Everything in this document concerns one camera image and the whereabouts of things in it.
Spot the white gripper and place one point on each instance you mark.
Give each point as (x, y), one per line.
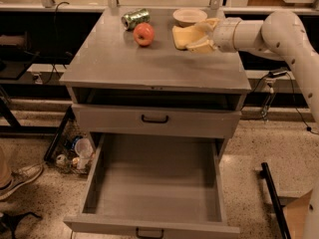
(224, 33)

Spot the yellow sponge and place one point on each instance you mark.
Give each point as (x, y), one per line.
(184, 36)

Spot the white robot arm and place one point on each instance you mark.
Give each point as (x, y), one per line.
(281, 36)

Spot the grey drawer cabinet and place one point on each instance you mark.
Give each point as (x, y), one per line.
(111, 69)

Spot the closed grey top drawer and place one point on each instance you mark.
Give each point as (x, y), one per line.
(182, 122)

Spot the open grey middle drawer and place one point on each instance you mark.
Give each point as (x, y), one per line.
(154, 182)

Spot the white ceramic bowl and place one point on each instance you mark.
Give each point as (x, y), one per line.
(188, 17)

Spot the red apple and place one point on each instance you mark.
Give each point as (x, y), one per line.
(144, 34)

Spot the green soda can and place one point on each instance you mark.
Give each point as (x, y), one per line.
(132, 19)

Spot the clear plastic cup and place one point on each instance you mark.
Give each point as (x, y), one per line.
(83, 148)

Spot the grey sneaker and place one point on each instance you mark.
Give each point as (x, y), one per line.
(18, 178)

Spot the black top drawer handle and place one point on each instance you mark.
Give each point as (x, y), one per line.
(146, 119)

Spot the black drawer handle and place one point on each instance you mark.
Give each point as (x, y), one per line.
(146, 119)
(144, 233)

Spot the black chair frame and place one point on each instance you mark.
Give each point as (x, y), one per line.
(266, 174)

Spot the wire basket with items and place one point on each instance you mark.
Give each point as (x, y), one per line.
(64, 158)

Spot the black middle drawer handle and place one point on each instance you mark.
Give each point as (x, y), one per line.
(144, 233)

